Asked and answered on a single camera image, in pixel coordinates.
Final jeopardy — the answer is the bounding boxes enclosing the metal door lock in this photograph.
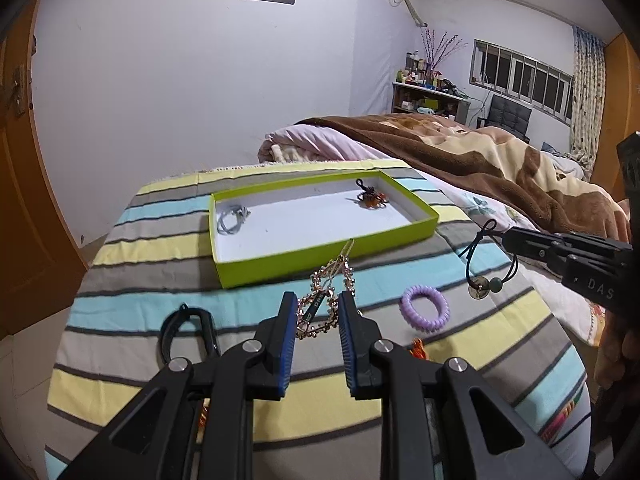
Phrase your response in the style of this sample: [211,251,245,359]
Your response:
[10,65,26,118]

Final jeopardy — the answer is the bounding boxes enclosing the wooden wardrobe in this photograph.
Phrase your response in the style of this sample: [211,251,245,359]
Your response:
[592,35,640,196]

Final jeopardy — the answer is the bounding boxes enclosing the pink quilt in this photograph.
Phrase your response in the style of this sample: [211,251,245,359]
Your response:
[257,124,396,165]

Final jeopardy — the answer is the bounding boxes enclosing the wooden shelf desk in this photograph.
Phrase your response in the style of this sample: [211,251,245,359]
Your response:
[391,81,472,123]

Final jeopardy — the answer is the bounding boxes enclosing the group of bottles and jars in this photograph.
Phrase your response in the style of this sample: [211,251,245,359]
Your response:
[397,50,446,88]

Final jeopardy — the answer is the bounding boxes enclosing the striped bedsheet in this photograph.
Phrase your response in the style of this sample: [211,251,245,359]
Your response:
[44,159,591,480]

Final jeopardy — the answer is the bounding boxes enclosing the dark brown beaded hair tie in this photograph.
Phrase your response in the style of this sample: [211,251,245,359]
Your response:
[347,178,390,209]

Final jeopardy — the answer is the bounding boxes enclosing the person's dark clothing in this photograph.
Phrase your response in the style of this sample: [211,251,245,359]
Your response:
[587,385,640,480]

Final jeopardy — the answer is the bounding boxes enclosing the purple decorative branches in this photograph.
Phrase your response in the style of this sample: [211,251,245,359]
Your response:
[420,27,468,76]

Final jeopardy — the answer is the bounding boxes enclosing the green cardboard box tray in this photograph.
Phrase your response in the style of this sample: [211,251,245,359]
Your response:
[209,170,441,290]

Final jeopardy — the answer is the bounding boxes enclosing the black office chair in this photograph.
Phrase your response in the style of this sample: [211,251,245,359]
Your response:
[477,94,532,143]

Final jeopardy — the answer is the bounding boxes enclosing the white floral sheet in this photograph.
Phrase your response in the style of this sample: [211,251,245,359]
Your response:
[440,180,608,346]

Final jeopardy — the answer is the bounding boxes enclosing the purple spiral hair tie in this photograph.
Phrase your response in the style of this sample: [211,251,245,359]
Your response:
[400,285,450,332]

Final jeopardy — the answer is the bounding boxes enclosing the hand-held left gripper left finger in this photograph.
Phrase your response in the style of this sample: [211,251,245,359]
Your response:
[70,291,298,480]

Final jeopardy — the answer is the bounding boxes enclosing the person's right hand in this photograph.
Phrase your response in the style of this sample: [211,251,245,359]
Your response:
[595,310,640,391]

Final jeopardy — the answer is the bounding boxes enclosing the black hair band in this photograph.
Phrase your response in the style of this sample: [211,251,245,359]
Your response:
[159,304,222,365]

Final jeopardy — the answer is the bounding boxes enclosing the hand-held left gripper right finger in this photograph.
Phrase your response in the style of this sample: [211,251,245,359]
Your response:
[338,290,576,480]

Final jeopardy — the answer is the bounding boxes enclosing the barred window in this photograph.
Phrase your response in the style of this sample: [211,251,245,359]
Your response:
[469,38,575,123]

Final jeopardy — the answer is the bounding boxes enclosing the black cord bracelet with bead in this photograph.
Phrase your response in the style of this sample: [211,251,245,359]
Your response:
[465,219,518,301]

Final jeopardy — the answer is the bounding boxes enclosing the grey hair tie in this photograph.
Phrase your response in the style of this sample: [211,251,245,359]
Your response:
[216,204,251,235]

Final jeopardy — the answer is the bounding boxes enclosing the wooden door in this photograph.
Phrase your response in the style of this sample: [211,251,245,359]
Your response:
[0,0,91,341]

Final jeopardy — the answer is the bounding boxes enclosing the patterned curtain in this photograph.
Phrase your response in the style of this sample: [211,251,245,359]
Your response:
[570,25,606,181]

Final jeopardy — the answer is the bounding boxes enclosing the brown and cream blanket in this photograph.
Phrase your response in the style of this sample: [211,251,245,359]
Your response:
[295,112,632,246]

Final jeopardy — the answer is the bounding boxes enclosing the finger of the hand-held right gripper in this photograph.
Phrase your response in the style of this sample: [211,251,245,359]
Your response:
[547,252,618,306]
[504,227,633,257]

